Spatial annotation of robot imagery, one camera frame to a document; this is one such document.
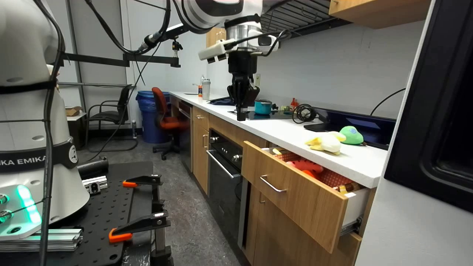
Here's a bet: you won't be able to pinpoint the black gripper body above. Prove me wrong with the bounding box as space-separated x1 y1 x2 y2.
227 49 259 87

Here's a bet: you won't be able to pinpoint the yellow plush banana toy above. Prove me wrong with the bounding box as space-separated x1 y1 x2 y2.
304 132 347 157

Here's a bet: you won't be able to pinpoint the wooden drawer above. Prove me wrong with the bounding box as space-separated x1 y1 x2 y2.
239 139 371 256

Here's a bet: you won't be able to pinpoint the red toys in drawer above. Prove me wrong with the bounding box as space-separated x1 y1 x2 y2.
279 150 358 195

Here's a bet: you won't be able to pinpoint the teal toy pot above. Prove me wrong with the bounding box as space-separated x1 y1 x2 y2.
253 99 275 119

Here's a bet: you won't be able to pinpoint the dark blue bag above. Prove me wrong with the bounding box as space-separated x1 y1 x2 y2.
208 93 238 108

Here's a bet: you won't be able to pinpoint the black toy stove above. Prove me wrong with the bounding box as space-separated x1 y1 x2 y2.
226 107 293 121

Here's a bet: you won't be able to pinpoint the clear drinking bottle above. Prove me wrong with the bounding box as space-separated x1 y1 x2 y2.
199 76 213 104

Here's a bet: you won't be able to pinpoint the wooden upper cabinet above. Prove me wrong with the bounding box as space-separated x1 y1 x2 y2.
205 25 229 51

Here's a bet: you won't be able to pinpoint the narrow wooden cabinet door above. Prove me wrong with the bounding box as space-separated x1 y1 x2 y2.
189 107 213 197

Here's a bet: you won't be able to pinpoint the steel range hood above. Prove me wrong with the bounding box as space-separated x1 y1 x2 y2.
259 0 352 45

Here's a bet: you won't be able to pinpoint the red office chair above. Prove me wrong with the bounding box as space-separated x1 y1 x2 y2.
149 86 191 161

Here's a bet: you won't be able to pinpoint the black built-in oven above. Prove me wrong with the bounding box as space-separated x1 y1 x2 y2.
204 127 245 244

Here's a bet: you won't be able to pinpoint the blue trash bin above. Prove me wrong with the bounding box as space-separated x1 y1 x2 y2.
134 89 170 145

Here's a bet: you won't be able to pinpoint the green plush toy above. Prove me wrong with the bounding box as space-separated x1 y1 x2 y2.
337 124 366 148

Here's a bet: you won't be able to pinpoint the black metal chair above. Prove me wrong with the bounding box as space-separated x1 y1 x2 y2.
86 83 140 153

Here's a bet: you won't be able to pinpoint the black laptop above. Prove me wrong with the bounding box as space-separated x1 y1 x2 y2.
303 107 397 151

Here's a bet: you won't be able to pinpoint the wooden lower cabinet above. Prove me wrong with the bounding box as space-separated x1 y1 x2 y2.
244 182 363 266

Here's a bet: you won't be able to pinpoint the small white device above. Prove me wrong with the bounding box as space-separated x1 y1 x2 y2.
80 175 109 195

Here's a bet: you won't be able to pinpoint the black perforated robot table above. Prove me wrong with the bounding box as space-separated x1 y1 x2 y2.
0 160 174 266

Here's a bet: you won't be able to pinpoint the black refrigerator door panel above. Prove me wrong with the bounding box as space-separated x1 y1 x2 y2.
383 0 473 215

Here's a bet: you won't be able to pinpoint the grey refrigerator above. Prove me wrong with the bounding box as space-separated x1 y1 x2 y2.
353 0 473 266

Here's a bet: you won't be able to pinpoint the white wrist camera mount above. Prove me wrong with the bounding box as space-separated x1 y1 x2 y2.
196 34 281 65

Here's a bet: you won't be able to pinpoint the black coiled cable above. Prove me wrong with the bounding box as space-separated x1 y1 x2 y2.
290 102 318 126

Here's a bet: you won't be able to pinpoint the silver drawer handle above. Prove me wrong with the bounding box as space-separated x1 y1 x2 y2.
257 173 290 197

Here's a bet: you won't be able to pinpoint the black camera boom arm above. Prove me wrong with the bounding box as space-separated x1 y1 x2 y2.
53 48 182 70

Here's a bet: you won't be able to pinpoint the small orange handled clamp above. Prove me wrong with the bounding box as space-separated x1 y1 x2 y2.
120 173 164 191

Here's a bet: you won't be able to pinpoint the black power cable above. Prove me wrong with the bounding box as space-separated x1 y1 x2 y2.
369 86 406 119

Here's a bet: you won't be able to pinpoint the large orange handled clamp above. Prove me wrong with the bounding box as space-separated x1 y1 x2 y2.
106 210 171 247

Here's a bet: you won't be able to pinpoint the aluminium profile rail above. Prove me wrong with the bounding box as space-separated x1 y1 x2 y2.
0 226 84 254

